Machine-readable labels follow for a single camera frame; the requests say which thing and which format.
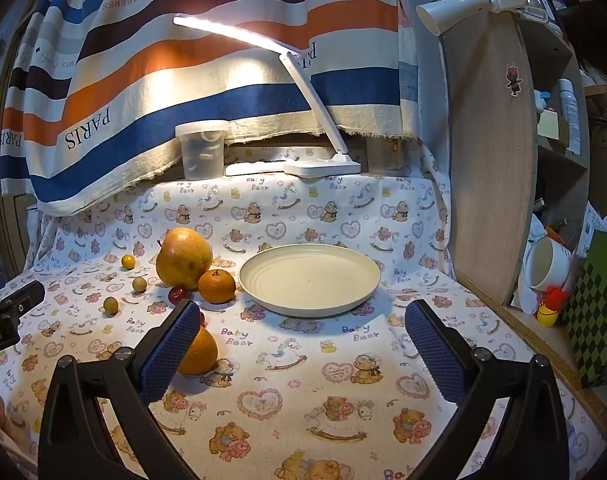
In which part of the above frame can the bear sticker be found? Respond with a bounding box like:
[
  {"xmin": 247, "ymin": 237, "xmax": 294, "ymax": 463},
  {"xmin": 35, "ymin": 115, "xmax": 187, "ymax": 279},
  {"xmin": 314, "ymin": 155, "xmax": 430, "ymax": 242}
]
[{"xmin": 505, "ymin": 64, "xmax": 524, "ymax": 97}]

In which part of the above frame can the large yellow apple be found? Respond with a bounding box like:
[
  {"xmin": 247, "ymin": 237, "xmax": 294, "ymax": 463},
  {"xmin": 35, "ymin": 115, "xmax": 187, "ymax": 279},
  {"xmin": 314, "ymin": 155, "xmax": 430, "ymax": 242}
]
[{"xmin": 156, "ymin": 227, "xmax": 214, "ymax": 291}]

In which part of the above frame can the bear print cloth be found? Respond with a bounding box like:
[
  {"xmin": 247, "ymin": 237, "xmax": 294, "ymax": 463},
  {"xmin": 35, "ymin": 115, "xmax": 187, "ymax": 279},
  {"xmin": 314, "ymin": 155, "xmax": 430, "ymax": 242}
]
[{"xmin": 0, "ymin": 145, "xmax": 604, "ymax": 480}]

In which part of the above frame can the orange mandarin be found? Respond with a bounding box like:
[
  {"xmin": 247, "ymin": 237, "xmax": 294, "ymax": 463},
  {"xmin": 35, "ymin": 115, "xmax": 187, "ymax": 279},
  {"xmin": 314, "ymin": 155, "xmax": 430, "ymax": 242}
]
[
  {"xmin": 178, "ymin": 326, "xmax": 219, "ymax": 376},
  {"xmin": 198, "ymin": 269, "xmax": 237, "ymax": 305}
]

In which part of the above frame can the clear lidded plastic container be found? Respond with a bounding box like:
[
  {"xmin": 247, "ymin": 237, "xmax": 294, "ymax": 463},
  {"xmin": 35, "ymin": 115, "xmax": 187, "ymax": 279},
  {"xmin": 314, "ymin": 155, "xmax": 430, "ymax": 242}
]
[{"xmin": 175, "ymin": 120, "xmax": 229, "ymax": 181}]

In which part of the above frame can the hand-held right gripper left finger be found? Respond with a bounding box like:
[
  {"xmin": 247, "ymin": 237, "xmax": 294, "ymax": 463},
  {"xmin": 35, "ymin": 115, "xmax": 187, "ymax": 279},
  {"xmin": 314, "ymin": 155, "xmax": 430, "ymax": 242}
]
[{"xmin": 38, "ymin": 299, "xmax": 204, "ymax": 480}]

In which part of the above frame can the green checkered box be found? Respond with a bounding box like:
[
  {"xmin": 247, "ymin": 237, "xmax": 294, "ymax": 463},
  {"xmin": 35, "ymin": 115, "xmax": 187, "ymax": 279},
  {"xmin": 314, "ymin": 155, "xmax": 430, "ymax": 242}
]
[{"xmin": 563, "ymin": 230, "xmax": 607, "ymax": 390}]

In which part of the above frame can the pale yellow box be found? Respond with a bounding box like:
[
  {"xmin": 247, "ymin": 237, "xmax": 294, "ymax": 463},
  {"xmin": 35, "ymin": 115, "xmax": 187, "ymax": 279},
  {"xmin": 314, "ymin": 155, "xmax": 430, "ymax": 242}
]
[{"xmin": 536, "ymin": 110, "xmax": 559, "ymax": 138}]

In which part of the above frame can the white spray bottle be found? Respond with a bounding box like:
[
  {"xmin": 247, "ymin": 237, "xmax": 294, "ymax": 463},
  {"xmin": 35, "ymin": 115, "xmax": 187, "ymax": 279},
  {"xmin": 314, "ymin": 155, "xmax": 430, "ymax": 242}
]
[{"xmin": 558, "ymin": 78, "xmax": 581, "ymax": 156}]

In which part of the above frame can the yellow and red toy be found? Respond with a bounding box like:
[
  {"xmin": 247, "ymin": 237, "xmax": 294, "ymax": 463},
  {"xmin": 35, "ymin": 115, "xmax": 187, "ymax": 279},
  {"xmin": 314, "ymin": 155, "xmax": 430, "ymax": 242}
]
[{"xmin": 536, "ymin": 286, "xmax": 570, "ymax": 328}]

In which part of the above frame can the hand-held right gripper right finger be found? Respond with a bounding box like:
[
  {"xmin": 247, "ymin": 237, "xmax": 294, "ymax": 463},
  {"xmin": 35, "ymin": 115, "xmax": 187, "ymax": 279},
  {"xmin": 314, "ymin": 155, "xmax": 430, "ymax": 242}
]
[{"xmin": 404, "ymin": 299, "xmax": 570, "ymax": 480}]

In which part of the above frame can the white cup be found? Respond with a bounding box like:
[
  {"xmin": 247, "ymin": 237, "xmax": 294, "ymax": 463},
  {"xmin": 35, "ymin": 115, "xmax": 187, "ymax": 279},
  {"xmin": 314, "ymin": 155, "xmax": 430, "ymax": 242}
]
[{"xmin": 526, "ymin": 236, "xmax": 574, "ymax": 292}]

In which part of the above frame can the striped cloth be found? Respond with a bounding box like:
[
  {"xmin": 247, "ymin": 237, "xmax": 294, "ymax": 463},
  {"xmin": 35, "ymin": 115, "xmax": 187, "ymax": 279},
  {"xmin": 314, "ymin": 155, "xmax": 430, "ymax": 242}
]
[{"xmin": 0, "ymin": 0, "xmax": 424, "ymax": 218}]

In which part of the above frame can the wooden shelf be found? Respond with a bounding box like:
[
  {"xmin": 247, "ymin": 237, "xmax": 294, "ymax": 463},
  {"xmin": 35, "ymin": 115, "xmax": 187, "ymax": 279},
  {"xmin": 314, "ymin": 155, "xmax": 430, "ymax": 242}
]
[{"xmin": 503, "ymin": 10, "xmax": 607, "ymax": 321}]

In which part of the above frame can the cream round plate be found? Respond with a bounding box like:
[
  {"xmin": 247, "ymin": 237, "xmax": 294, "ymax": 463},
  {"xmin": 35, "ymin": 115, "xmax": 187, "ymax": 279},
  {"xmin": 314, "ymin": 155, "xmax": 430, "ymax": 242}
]
[{"xmin": 238, "ymin": 244, "xmax": 382, "ymax": 318}]

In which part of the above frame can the white desk lamp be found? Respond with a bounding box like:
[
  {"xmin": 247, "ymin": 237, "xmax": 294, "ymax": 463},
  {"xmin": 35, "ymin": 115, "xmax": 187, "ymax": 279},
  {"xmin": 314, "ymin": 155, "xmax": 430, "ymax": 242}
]
[{"xmin": 172, "ymin": 12, "xmax": 361, "ymax": 180}]

